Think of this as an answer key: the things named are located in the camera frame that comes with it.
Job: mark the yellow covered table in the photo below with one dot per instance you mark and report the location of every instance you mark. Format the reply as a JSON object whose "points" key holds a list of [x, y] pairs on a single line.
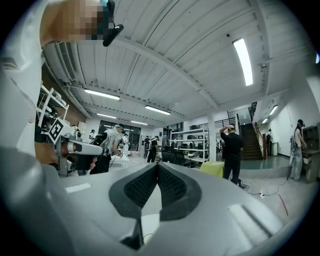
{"points": [[212, 168]]}

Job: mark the ceiling air conditioner unit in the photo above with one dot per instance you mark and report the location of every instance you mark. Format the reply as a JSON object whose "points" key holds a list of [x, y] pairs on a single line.
{"points": [[63, 61]]}

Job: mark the wooden staircase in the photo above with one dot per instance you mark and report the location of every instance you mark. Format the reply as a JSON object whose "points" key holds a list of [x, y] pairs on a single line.
{"points": [[251, 142]]}

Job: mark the black office chair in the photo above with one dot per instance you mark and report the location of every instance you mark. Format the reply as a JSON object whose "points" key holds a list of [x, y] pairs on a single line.
{"points": [[172, 156]]}

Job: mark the long ceiling light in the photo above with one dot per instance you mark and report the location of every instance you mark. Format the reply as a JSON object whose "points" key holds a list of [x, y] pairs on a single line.
{"points": [[139, 122], [106, 115], [157, 110], [273, 110], [243, 62], [101, 94]]}

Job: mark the person's face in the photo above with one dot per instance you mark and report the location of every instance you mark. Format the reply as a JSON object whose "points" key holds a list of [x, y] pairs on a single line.
{"points": [[75, 20]]}

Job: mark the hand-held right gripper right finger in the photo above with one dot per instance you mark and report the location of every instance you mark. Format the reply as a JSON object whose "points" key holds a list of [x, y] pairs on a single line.
{"points": [[215, 205]]}

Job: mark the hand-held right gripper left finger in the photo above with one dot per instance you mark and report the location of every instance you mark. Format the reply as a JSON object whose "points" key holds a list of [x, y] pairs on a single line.
{"points": [[95, 200]]}

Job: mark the person's white shirt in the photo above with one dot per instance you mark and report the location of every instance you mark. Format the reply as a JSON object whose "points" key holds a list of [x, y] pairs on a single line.
{"points": [[17, 75]]}

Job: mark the white wall shelf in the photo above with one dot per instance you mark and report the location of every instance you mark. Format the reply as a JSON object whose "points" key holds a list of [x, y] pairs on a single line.
{"points": [[53, 105]]}

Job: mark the white metal shelf rack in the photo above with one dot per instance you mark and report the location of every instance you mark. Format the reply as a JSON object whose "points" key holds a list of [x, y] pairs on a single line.
{"points": [[190, 140]]}

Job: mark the small white table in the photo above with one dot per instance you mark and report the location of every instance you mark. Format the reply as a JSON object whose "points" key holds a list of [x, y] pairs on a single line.
{"points": [[120, 161]]}

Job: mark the white power strip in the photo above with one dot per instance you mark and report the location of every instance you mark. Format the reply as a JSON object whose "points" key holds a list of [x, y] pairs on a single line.
{"points": [[261, 194]]}

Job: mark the black head-worn camera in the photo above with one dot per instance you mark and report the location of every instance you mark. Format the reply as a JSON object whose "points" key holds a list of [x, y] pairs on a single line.
{"points": [[111, 27]]}

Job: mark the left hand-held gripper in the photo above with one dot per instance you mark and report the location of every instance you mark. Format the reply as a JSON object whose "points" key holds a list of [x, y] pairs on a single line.
{"points": [[60, 131]]}

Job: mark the person's left forearm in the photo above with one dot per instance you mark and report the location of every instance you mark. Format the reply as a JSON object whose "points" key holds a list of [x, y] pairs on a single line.
{"points": [[46, 153]]}

